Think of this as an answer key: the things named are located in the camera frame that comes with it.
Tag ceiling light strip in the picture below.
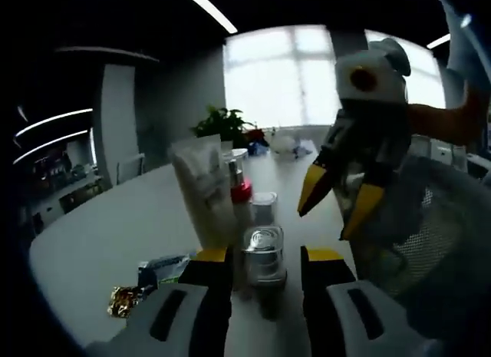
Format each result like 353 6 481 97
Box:
13 129 89 164
176 0 239 34
15 107 94 137

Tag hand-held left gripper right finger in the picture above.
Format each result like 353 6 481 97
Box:
300 245 427 357

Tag white plastic bag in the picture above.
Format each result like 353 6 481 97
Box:
270 136 315 160

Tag white skincare tube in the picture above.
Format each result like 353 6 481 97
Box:
167 135 239 253

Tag white chair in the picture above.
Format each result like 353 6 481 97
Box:
116 152 147 184

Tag slim clear skincare bottle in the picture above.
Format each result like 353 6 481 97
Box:
240 223 288 293

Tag green potted plant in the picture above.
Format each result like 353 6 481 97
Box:
190 104 257 153

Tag blue plastic bag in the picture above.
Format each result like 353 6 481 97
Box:
247 140 272 157

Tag gold foil skincare sachet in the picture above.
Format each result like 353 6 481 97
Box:
106 285 145 319

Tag white pump bottle red collar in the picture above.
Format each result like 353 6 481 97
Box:
225 147 257 239

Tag green black skincare sachet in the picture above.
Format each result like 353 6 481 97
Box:
137 254 192 293

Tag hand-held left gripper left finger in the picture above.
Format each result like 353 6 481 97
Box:
86 246 234 357

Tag person's light sleeve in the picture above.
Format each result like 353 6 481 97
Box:
437 0 491 89

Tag grey mesh office chair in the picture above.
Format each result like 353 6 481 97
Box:
356 153 491 335

